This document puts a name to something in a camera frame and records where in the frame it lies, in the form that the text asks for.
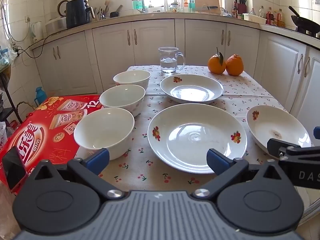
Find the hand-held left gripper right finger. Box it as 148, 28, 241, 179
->
192, 148, 294, 200

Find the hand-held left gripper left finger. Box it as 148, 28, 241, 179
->
32, 148, 125, 200

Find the white plate with brown stain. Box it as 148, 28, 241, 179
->
246, 105, 312, 155

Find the white bowl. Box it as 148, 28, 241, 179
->
99, 84, 146, 117
74, 107, 135, 161
113, 70, 151, 90

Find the large white flowered plate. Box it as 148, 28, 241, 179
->
147, 103, 248, 174

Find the medium white flowered plate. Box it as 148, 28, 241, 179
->
159, 74, 224, 105

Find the cherry print tablecloth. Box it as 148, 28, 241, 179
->
97, 65, 314, 193

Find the red printed carton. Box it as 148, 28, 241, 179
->
0, 94, 104, 195

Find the blue thermos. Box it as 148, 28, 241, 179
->
35, 87, 47, 105

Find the orange with leaf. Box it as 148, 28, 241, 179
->
208, 47, 227, 75

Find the black metal rack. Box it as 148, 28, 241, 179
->
0, 67, 23, 130

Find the glass mug with water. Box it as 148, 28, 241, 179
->
158, 47, 185, 74

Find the black wok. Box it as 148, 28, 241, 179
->
288, 6, 320, 34

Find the white kitchen cabinet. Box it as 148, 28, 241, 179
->
32, 17, 320, 128

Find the white plastic tray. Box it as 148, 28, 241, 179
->
242, 13, 267, 25

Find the clear plastic bag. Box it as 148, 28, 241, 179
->
0, 34, 18, 68

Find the white rice cooker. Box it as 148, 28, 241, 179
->
45, 17, 67, 30

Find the white electric kettle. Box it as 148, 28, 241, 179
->
30, 21, 43, 42

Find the utensil holder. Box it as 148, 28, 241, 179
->
92, 5, 110, 20

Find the red knife block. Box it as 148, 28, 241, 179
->
235, 0, 248, 14

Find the dark blue air fryer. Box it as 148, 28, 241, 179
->
65, 0, 92, 29

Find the kitchen countertop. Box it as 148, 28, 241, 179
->
30, 10, 320, 53

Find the kitchen faucet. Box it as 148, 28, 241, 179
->
125, 0, 147, 13

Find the wooden cutting board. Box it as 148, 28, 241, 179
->
189, 0, 222, 14

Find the black power cable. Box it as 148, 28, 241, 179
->
15, 26, 68, 58

